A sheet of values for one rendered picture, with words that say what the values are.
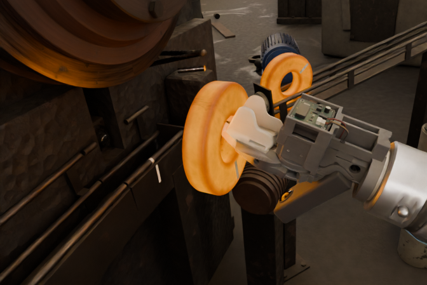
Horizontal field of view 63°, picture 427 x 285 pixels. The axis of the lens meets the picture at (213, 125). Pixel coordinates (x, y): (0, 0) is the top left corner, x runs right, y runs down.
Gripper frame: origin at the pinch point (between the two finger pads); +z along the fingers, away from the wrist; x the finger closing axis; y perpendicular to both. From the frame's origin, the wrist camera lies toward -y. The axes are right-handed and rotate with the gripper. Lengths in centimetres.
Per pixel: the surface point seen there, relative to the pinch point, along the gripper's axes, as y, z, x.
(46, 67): 5.0, 20.6, 9.9
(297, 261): -81, -22, -51
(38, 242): -21.8, 19.3, 16.4
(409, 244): -63, -53, -65
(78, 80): 1.8, 19.6, 5.8
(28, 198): -16.5, 23.1, 14.0
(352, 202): -77, -35, -92
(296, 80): -14, -1, -53
